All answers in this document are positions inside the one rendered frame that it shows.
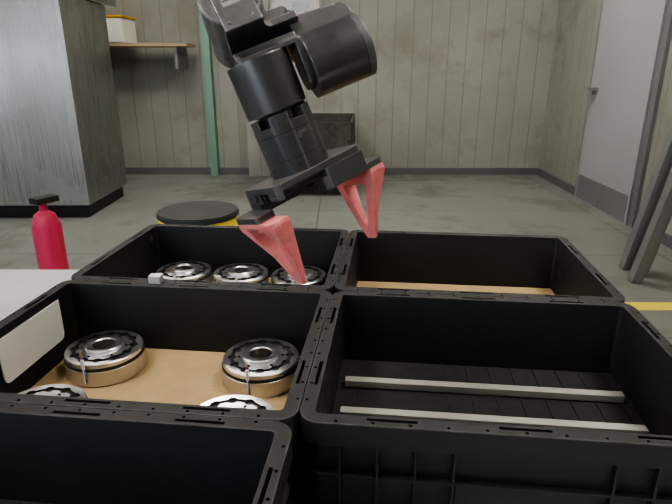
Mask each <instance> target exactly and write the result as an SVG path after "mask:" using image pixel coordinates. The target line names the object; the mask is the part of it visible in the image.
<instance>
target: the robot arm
mask: <svg viewBox="0 0 672 504"><path fill-rule="evenodd" d="M196 2H197V5H198V8H199V11H200V14H201V16H202V19H203V22H204V25H205V28H206V31H207V34H208V37H209V39H210V42H211V45H212V48H213V51H214V54H215V56H216V58H217V60H218V61H219V62H220V63H221V64H222V65H224V66H225V67H227V68H230V69H229V70H227V73H228V75H229V78H230V80H231V82H232V85H233V87H234V89H235V91H236V94H237V96H238V98H239V101H240V103H241V105H242V108H243V110H244V112H245V115H246V117H247V119H248V122H251V121H253V120H256V121H257V120H259V121H257V122H255V123H253V124H251V128H252V130H253V132H254V135H255V138H256V140H257V142H258V145H259V147H260V149H261V152H262V154H263V156H264V159H265V161H266V163H267V165H268V168H269V170H270V172H271V175H272V176H271V177H269V178H267V179H266V180H264V181H262V182H260V183H258V184H256V185H254V186H252V187H250V188H248V189H246V190H245V193H246V197H247V199H248V201H249V203H250V205H251V208H252V210H251V211H249V212H247V213H245V214H243V215H241V216H239V217H238V218H236V221H237V224H238V226H239V228H240V230H241V231H242V232H243V233H244V234H245V235H247V236H248V237H249V238H250V239H252V240H253V241H254V242H255V243H257V244H258V245H259V246H260V247H262V248H263V249H264V250H265V251H266V252H268V253H269V254H270V255H271V256H273V257H274V258H275V259H276V260H277V261H278V262H279V264H280V265H281V266H282V267H283V268H284V269H285V270H286V271H287V273H288V274H289V275H290V276H291V277H292V278H293V279H294V280H295V281H296V283H299V284H306V283H307V281H306V276H305V271H304V267H303V263H302V259H301V256H300V252H299V248H298V245H297V241H296V237H295V234H294V230H293V226H292V223H291V219H290V217H289V216H288V215H287V216H276V215H275V213H274V211H273V209H274V208H276V207H277V206H279V205H281V204H283V203H285V202H287V201H288V200H290V199H292V198H294V197H296V196H298V195H299V194H301V193H303V190H302V189H304V188H307V187H310V186H312V185H313V184H316V185H317V187H318V190H319V191H325V190H330V189H333V188H335V187H337V188H338V190H339V192H340V193H341V195H342V197H343V198H344V200H345V202H346V203H347V205H348V207H349V208H350V210H351V212H352V214H353V215H354V217H355V219H356V220H357V222H358V224H359V225H360V227H361V228H362V230H363V231H364V233H365V234H366V236H367V237H368V238H376V237H377V236H378V209H379V202H380V196H381V189H382V183H383V177H384V171H385V167H384V165H383V162H382V159H381V156H375V157H369V158H364V155H363V153H362V150H360V149H359V146H358V144H353V145H348V146H344V147H339V148H334V149H329V150H326V147H325V145H324V142H323V140H322V137H321V135H320V132H319V130H318V127H317V125H316V122H315V119H314V117H313V114H312V112H311V109H310V107H309V104H308V102H305V101H304V99H306V97H305V94H304V92H303V89H302V86H301V84H300V81H299V79H298V76H297V74H296V71H295V69H294V66H293V64H292V61H291V58H290V56H292V58H293V60H294V63H295V65H296V68H297V70H298V73H299V75H300V78H301V80H302V82H303V84H304V85H305V87H306V88H307V89H308V90H312V91H313V93H314V94H315V95H316V96H317V97H318V98H320V97H322V96H324V95H327V94H329V93H332V92H334V91H336V90H339V89H341V88H344V87H346V86H348V85H351V84H353V83H356V82H358V81H360V80H363V79H365V78H368V77H370V76H372V75H375V74H376V72H377V57H376V52H375V48H374V44H373V41H372V38H371V35H370V33H369V31H368V29H367V27H366V25H365V23H364V22H363V20H362V19H361V17H360V16H359V15H357V14H356V13H353V12H352V10H351V9H350V7H349V6H348V5H347V4H346V3H343V2H336V3H333V4H330V5H326V6H323V7H320V8H317V9H314V10H311V11H307V12H304V13H301V14H298V15H297V14H296V12H295V10H292V11H290V12H287V13H285V14H282V15H279V16H277V17H274V18H272V19H269V20H266V16H265V11H264V5H263V0H196ZM356 184H364V185H365V186H366V198H367V213H368V219H367V217H366V215H365V213H364V210H363V208H362V205H361V202H360V199H359V195H358V192H357V189H356Z"/></svg>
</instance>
